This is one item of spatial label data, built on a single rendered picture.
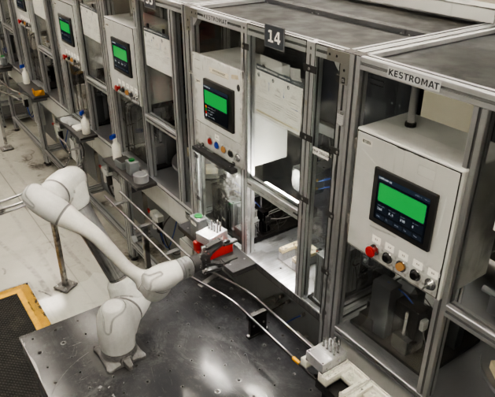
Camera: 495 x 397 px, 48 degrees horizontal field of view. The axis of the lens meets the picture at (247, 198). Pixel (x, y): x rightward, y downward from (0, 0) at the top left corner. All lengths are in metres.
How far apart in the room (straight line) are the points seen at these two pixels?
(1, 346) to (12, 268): 0.88
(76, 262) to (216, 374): 2.25
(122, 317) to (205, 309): 0.53
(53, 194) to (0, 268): 2.35
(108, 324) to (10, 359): 1.42
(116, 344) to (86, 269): 1.96
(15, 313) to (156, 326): 1.57
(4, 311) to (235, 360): 2.06
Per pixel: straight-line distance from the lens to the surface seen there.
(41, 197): 2.33
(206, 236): 2.74
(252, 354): 2.59
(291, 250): 2.75
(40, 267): 4.54
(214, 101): 2.60
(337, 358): 2.25
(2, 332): 4.01
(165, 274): 2.26
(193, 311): 2.82
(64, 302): 4.13
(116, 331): 2.47
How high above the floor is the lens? 2.48
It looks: 29 degrees down
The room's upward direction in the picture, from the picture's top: straight up
